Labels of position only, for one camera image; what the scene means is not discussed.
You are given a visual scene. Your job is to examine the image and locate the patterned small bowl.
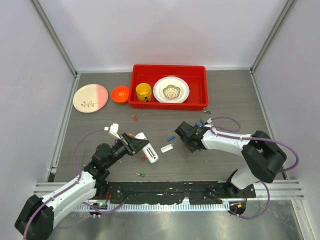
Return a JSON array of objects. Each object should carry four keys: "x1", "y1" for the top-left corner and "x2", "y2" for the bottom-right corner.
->
[{"x1": 162, "y1": 84, "x2": 181, "y2": 99}]

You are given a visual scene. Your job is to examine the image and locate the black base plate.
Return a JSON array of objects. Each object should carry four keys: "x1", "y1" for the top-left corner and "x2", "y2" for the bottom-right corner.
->
[{"x1": 91, "y1": 181, "x2": 256, "y2": 205}]

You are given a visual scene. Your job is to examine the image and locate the aluminium front rail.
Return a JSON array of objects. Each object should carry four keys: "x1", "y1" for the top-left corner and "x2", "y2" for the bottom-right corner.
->
[{"x1": 70, "y1": 200, "x2": 230, "y2": 212}]

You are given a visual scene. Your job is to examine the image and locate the white remote control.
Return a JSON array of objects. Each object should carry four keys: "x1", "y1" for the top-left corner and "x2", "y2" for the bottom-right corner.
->
[{"x1": 135, "y1": 132, "x2": 159, "y2": 164}]

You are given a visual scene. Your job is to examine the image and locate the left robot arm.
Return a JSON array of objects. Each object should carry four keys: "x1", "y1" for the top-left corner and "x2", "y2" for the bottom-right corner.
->
[{"x1": 14, "y1": 133, "x2": 149, "y2": 240}]

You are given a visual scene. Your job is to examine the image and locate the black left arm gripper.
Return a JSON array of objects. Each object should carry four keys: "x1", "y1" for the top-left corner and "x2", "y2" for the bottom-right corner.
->
[{"x1": 104, "y1": 132, "x2": 149, "y2": 168}]

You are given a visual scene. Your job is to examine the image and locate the white plate in bin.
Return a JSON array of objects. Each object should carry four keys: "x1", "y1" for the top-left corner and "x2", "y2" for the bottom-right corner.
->
[{"x1": 152, "y1": 76, "x2": 190, "y2": 104}]

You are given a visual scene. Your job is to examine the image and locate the red plastic bin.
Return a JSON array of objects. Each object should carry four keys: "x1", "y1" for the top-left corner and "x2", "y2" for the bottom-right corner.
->
[{"x1": 128, "y1": 64, "x2": 209, "y2": 111}]

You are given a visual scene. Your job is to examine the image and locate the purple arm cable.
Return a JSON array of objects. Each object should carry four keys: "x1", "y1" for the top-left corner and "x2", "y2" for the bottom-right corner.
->
[
  {"x1": 208, "y1": 116, "x2": 300, "y2": 173},
  {"x1": 22, "y1": 128, "x2": 106, "y2": 237}
]

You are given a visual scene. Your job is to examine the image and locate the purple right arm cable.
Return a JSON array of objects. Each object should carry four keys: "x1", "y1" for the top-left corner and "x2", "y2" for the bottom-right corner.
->
[{"x1": 208, "y1": 116, "x2": 300, "y2": 173}]

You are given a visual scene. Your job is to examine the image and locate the pink and white plate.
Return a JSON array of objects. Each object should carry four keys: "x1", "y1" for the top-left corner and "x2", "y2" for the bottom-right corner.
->
[{"x1": 72, "y1": 84, "x2": 109, "y2": 113}]

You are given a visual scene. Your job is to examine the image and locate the orange plastic bowl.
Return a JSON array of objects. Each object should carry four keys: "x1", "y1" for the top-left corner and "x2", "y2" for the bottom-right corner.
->
[{"x1": 111, "y1": 86, "x2": 130, "y2": 104}]

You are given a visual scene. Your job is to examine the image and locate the white battery cover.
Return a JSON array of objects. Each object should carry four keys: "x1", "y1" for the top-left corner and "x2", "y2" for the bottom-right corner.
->
[{"x1": 160, "y1": 144, "x2": 174, "y2": 153}]

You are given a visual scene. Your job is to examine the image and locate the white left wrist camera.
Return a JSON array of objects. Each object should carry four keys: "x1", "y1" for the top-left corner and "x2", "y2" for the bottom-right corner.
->
[{"x1": 104, "y1": 123, "x2": 120, "y2": 139}]

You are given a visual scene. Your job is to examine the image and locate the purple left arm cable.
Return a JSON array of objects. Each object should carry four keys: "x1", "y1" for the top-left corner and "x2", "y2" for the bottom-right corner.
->
[{"x1": 22, "y1": 128, "x2": 106, "y2": 237}]

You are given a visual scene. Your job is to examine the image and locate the yellow mug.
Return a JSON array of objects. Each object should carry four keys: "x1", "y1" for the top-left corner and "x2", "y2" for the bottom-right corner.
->
[{"x1": 135, "y1": 83, "x2": 152, "y2": 102}]

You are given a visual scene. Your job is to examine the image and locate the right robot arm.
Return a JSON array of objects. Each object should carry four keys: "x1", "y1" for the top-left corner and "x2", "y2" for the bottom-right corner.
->
[{"x1": 175, "y1": 121, "x2": 287, "y2": 198}]

